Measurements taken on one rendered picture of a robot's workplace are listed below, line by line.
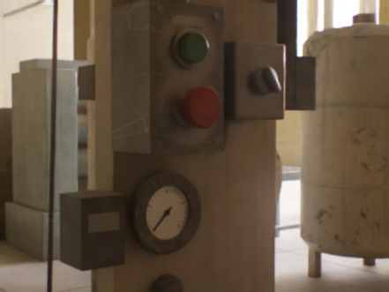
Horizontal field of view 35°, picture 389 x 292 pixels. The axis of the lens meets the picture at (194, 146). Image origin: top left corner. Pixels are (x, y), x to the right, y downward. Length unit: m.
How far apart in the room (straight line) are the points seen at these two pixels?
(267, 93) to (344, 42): 4.86
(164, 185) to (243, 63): 0.16
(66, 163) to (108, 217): 6.13
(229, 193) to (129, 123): 0.18
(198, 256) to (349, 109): 4.80
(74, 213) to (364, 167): 4.94
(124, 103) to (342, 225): 5.00
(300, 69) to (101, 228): 0.39
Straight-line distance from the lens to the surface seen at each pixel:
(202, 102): 0.59
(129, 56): 0.62
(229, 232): 0.76
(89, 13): 8.15
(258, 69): 0.68
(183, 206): 0.70
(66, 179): 6.77
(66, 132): 6.74
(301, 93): 0.88
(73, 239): 0.63
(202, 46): 0.61
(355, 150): 5.48
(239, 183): 0.76
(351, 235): 5.58
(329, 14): 9.29
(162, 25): 0.60
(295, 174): 7.13
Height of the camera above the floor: 1.51
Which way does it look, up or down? 3 degrees down
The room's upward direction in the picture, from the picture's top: straight up
